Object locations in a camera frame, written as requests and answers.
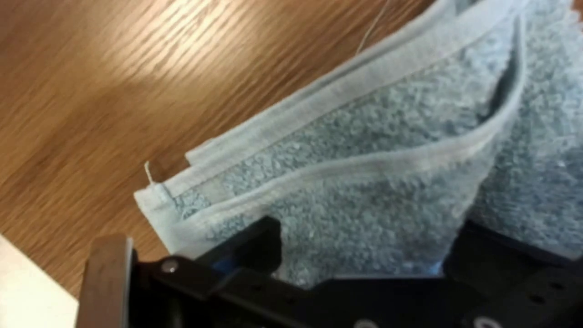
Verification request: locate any grey towel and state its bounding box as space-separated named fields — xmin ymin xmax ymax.
xmin=133 ymin=0 xmax=583 ymax=289

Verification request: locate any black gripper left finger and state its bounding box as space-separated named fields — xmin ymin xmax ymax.
xmin=74 ymin=214 xmax=284 ymax=328

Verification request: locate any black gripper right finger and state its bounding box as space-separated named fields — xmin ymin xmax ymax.
xmin=442 ymin=220 xmax=583 ymax=328

